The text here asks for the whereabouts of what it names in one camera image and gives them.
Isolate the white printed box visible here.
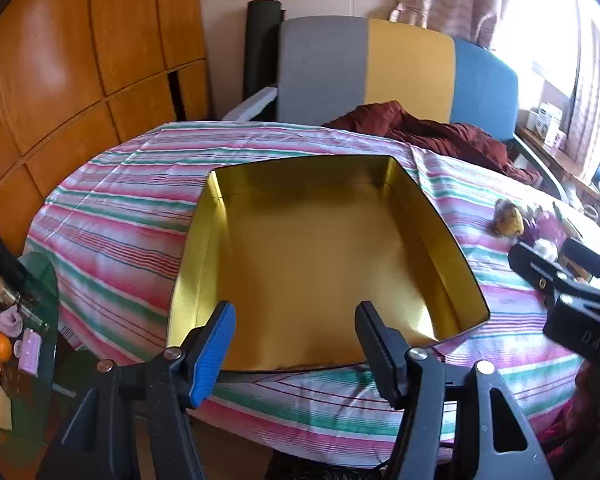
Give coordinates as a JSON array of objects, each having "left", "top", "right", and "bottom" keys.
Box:
[{"left": 536, "top": 101, "right": 566, "bottom": 147}]

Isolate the dark red jacket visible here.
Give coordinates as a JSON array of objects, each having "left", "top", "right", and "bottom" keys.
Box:
[{"left": 325, "top": 101, "right": 543, "bottom": 186}]

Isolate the purple packet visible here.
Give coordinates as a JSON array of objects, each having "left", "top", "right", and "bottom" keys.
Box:
[{"left": 522, "top": 207, "right": 566, "bottom": 246}]

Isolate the wooden desk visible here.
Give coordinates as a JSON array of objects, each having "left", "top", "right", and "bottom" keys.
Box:
[{"left": 515, "top": 120, "right": 600, "bottom": 241}]

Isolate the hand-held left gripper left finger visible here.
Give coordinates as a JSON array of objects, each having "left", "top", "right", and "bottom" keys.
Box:
[{"left": 40, "top": 301, "right": 237, "bottom": 480}]

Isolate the grey yellow blue chair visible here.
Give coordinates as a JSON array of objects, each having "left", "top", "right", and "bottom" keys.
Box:
[{"left": 222, "top": 16, "right": 566, "bottom": 201}]

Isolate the gold tin box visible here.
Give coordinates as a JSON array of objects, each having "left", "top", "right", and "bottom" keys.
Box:
[{"left": 165, "top": 155, "right": 492, "bottom": 373}]

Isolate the green glass side table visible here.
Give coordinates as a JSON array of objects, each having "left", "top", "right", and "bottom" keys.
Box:
[{"left": 0, "top": 252, "right": 61, "bottom": 480}]

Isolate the wooden wardrobe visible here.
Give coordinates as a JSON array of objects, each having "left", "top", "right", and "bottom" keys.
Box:
[{"left": 0, "top": 0, "right": 213, "bottom": 256}]

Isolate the striped tablecloth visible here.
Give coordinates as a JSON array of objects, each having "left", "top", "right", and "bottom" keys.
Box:
[{"left": 22, "top": 120, "right": 600, "bottom": 466}]

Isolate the brown plush toy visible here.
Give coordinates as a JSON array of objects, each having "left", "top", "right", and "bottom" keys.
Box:
[{"left": 487, "top": 199, "right": 526, "bottom": 237}]

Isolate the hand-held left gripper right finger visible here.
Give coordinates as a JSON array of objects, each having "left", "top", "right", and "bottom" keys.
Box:
[{"left": 355, "top": 301, "right": 556, "bottom": 480}]

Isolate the black rolled mat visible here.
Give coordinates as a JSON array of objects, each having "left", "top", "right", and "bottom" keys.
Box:
[{"left": 243, "top": 0, "right": 285, "bottom": 106}]

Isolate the white plastic wad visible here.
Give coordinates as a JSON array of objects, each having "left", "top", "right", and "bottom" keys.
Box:
[{"left": 532, "top": 237, "right": 561, "bottom": 261}]

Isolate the pink striped curtain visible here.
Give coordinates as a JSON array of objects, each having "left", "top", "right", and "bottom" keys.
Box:
[{"left": 570, "top": 20, "right": 600, "bottom": 181}]

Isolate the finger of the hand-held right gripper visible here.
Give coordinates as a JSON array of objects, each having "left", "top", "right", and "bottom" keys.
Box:
[
  {"left": 507, "top": 241, "right": 600, "bottom": 361},
  {"left": 560, "top": 236, "right": 600, "bottom": 286}
]

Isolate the lilac cloth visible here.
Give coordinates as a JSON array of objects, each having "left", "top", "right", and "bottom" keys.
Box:
[{"left": 0, "top": 310, "right": 23, "bottom": 337}]

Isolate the red patterned cloth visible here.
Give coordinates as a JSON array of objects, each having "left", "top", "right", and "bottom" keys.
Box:
[{"left": 537, "top": 360, "right": 600, "bottom": 461}]

